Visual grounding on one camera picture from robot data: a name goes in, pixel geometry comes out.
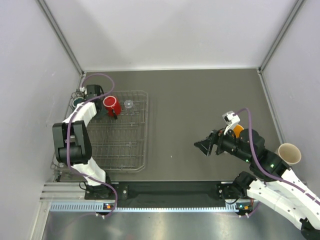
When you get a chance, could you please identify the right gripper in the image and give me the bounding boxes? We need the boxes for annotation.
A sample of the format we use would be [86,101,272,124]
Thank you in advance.
[194,123,253,163]

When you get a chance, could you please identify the clear plastic cup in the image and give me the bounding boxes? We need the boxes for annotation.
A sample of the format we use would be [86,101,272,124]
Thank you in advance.
[124,99,135,111]

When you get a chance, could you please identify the red mug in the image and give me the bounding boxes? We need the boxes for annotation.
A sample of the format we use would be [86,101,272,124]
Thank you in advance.
[102,95,122,120]

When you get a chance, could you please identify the dark green mug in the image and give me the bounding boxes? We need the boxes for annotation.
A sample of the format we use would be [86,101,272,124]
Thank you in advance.
[71,97,84,109]

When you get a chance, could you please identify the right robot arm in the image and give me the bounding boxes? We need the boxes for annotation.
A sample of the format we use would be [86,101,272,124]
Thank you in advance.
[194,129,320,240]

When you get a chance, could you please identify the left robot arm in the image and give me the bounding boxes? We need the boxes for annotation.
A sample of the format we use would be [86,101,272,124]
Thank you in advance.
[52,84,113,199]

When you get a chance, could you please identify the white mug orange inside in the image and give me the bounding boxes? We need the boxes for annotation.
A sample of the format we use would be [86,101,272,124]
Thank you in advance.
[233,124,244,138]

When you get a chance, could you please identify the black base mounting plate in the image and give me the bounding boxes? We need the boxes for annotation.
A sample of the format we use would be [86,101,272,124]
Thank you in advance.
[79,181,249,209]

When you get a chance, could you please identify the beige patterned mug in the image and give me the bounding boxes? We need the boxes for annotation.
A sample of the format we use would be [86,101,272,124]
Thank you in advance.
[275,143,302,166]

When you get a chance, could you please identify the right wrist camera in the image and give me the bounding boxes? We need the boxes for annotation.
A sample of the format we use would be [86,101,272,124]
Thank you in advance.
[222,111,240,135]

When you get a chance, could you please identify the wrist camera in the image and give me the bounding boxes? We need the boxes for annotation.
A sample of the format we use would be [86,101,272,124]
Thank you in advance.
[75,86,86,96]
[222,111,240,135]

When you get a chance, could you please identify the grey wire dish rack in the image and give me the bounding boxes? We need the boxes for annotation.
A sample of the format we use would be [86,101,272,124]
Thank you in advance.
[56,90,148,173]

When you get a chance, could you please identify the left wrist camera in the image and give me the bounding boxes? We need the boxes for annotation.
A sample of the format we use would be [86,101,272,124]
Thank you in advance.
[75,86,86,96]

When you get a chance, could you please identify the aluminium frame rail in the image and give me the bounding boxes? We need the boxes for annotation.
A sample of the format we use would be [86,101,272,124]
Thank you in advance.
[39,181,313,213]

